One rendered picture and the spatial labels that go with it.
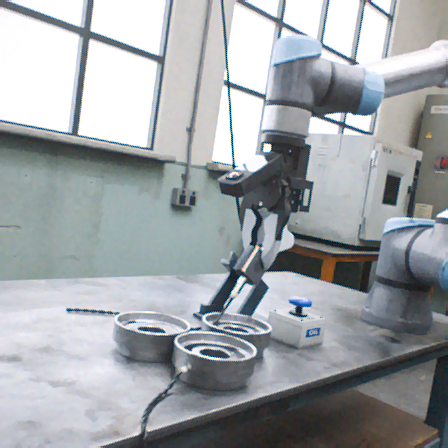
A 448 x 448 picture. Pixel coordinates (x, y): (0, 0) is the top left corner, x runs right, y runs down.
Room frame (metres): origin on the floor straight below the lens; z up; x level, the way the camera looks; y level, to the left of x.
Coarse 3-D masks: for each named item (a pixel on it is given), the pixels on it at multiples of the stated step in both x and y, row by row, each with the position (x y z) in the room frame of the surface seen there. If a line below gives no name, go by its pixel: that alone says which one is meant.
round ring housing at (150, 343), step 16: (128, 320) 0.72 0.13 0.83; (144, 320) 0.74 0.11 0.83; (160, 320) 0.74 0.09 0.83; (176, 320) 0.74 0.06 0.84; (112, 336) 0.68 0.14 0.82; (128, 336) 0.65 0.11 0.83; (144, 336) 0.64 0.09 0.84; (160, 336) 0.65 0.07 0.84; (128, 352) 0.65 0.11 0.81; (144, 352) 0.64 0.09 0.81; (160, 352) 0.65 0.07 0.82
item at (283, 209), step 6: (282, 198) 0.79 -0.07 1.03; (288, 198) 0.79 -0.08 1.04; (282, 204) 0.79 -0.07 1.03; (288, 204) 0.80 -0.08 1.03; (276, 210) 0.80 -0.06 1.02; (282, 210) 0.79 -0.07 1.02; (288, 210) 0.79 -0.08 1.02; (282, 216) 0.79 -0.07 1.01; (288, 216) 0.79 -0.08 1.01; (282, 222) 0.79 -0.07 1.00; (276, 228) 0.79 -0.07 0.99; (282, 228) 0.79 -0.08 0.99; (276, 234) 0.79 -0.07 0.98; (282, 234) 0.80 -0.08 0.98; (276, 240) 0.79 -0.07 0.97
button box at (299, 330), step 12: (276, 312) 0.84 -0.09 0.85; (288, 312) 0.86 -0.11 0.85; (276, 324) 0.84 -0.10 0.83; (288, 324) 0.82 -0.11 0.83; (300, 324) 0.81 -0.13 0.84; (312, 324) 0.83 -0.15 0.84; (324, 324) 0.85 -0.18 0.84; (276, 336) 0.84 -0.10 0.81; (288, 336) 0.82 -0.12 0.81; (300, 336) 0.81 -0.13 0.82; (312, 336) 0.83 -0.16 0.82; (300, 348) 0.81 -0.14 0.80
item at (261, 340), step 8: (208, 320) 0.78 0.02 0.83; (216, 320) 0.80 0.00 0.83; (224, 320) 0.80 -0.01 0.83; (232, 320) 0.81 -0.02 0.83; (240, 320) 0.81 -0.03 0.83; (248, 320) 0.80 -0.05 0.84; (256, 320) 0.80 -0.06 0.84; (208, 328) 0.73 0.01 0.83; (216, 328) 0.71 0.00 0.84; (224, 328) 0.77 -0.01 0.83; (232, 328) 0.78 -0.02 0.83; (240, 328) 0.78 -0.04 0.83; (248, 328) 0.78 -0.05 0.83; (256, 328) 0.79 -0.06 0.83; (264, 328) 0.78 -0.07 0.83; (240, 336) 0.71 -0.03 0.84; (248, 336) 0.71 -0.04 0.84; (256, 336) 0.71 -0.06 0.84; (264, 336) 0.72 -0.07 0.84; (256, 344) 0.72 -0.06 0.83; (264, 344) 0.73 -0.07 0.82; (256, 352) 0.73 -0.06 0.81
